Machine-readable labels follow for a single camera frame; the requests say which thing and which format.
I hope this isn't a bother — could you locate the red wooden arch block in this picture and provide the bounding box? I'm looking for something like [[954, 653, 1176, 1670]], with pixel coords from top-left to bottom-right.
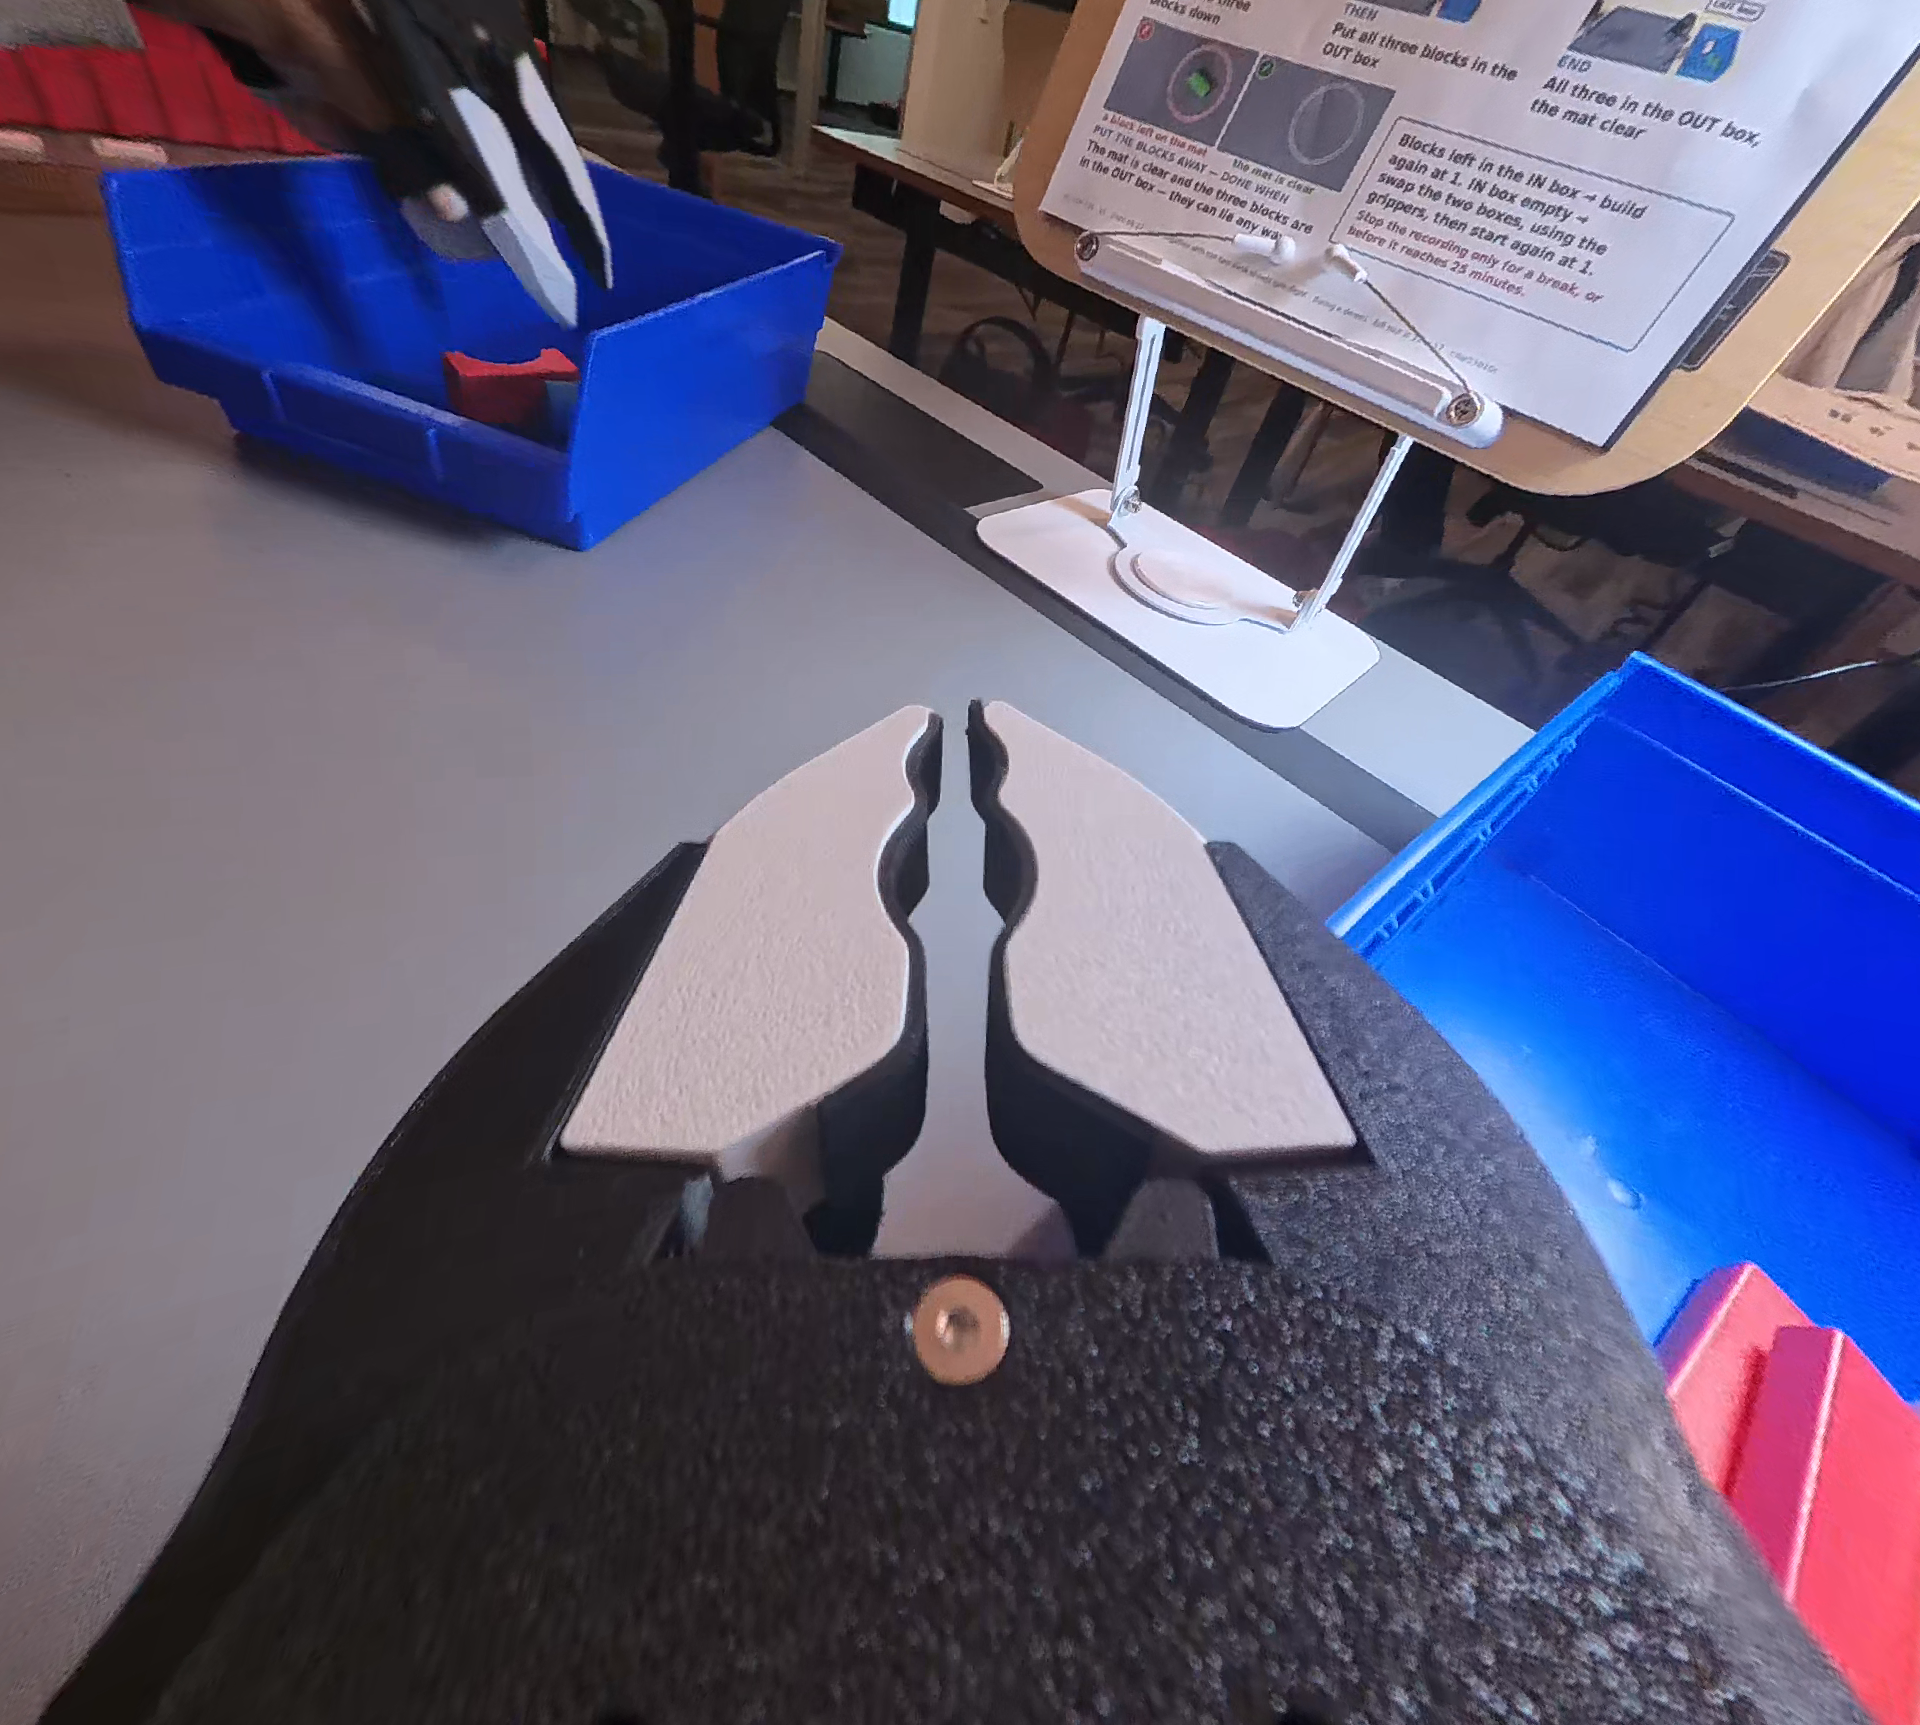
[[445, 345, 582, 436]]

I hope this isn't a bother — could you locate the blue plastic bin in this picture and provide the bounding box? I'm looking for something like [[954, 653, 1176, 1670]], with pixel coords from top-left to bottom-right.
[[1330, 655, 1920, 1725], [107, 159, 842, 551]]

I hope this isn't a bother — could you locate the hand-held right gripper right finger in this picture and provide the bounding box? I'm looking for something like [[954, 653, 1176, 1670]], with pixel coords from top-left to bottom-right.
[[967, 699, 1361, 1172]]

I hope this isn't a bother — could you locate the printed instruction sheet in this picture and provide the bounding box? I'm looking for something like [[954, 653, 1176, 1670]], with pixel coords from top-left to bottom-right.
[[1046, 0, 1920, 451]]

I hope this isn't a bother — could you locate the red plastic bin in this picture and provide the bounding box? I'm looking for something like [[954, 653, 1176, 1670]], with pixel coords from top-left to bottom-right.
[[2, 10, 327, 167]]

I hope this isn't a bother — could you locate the black office chair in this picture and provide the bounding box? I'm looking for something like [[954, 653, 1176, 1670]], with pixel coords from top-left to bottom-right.
[[601, 0, 813, 196]]

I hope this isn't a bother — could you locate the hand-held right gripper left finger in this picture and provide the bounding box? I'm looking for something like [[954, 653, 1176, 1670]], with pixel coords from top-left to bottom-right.
[[562, 706, 947, 1172]]

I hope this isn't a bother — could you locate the instruction sheet on stand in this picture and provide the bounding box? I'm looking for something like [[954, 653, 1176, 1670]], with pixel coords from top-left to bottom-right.
[[1015, 0, 1920, 496]]

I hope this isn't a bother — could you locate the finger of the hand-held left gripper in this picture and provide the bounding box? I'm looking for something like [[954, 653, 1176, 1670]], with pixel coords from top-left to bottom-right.
[[497, 54, 618, 301], [452, 90, 582, 325]]

